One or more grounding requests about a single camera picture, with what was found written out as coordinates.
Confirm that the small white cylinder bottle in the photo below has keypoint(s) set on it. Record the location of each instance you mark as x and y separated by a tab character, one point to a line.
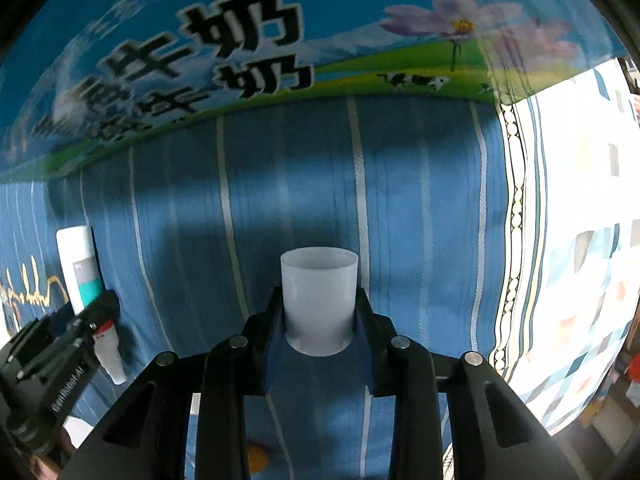
319	293

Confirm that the plaid checked quilt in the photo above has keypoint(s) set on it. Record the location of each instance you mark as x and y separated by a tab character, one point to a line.
572	290

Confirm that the white green tube bottle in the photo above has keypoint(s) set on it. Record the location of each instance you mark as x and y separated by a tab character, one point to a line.
84	284

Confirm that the blue striped bed cover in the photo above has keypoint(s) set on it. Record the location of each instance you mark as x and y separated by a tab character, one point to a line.
189	229

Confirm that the open cardboard milk box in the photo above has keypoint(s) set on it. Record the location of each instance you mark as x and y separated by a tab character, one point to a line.
88	77

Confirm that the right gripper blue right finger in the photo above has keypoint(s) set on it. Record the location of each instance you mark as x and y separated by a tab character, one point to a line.
373	334

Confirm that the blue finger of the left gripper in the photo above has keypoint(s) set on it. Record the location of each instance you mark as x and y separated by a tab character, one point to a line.
85	325

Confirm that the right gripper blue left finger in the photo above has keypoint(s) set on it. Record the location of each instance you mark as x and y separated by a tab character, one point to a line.
265	334

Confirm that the brown walnut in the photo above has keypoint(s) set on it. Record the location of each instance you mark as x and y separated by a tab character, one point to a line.
258	458

